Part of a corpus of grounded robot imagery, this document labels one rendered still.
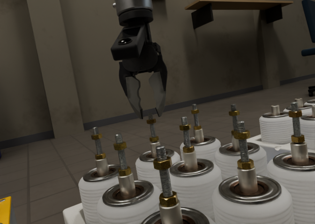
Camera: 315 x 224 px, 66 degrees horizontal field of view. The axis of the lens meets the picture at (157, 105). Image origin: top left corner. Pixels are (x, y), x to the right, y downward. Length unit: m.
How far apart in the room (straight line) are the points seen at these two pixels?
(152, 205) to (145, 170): 0.15
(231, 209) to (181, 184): 0.11
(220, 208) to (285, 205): 0.07
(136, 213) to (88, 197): 0.14
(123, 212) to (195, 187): 0.12
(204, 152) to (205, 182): 0.16
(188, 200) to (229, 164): 0.11
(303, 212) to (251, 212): 0.12
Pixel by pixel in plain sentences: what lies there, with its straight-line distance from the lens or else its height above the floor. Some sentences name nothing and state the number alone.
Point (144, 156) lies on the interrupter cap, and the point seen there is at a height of 0.25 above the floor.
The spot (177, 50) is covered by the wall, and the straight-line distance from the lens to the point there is 3.42.
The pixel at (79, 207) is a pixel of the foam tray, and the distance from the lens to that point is 0.55.
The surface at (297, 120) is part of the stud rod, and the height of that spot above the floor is 0.32.
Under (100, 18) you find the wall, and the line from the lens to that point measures 3.06.
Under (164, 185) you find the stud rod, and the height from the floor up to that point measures 0.30.
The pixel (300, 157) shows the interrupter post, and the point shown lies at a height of 0.26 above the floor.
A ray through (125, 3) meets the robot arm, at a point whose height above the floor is 0.56.
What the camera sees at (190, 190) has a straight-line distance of 0.39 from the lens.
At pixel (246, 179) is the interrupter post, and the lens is 0.33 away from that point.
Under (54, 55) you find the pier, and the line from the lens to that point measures 2.73.
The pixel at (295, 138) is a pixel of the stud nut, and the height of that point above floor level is 0.29.
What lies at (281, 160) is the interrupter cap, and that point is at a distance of 0.43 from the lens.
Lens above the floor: 0.40
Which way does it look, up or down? 6 degrees down
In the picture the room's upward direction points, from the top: 9 degrees counter-clockwise
